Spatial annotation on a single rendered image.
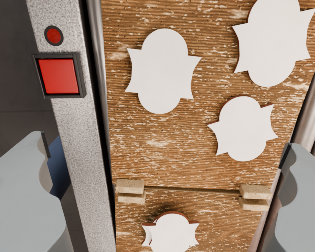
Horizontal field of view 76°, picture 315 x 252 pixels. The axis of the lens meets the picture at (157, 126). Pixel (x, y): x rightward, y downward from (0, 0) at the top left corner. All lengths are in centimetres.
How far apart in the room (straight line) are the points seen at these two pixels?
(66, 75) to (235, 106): 30
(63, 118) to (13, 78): 118
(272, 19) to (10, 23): 139
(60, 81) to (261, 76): 34
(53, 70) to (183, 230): 42
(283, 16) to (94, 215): 57
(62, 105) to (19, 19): 111
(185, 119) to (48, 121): 132
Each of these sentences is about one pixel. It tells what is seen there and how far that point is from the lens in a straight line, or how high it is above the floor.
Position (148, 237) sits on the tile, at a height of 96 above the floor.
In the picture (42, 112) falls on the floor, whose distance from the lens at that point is 160.
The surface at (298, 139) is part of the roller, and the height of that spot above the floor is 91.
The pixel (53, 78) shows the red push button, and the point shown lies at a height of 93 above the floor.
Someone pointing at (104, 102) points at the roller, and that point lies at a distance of 40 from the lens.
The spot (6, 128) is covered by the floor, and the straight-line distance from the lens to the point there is 180.
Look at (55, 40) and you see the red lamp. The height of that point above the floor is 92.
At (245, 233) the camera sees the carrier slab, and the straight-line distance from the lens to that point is 62.
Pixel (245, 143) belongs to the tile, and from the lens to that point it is 42.
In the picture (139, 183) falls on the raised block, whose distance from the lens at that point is 44.
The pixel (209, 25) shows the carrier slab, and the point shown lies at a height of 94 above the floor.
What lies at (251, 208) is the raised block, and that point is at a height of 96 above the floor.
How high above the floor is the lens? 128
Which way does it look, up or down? 65 degrees down
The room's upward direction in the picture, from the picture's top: 178 degrees counter-clockwise
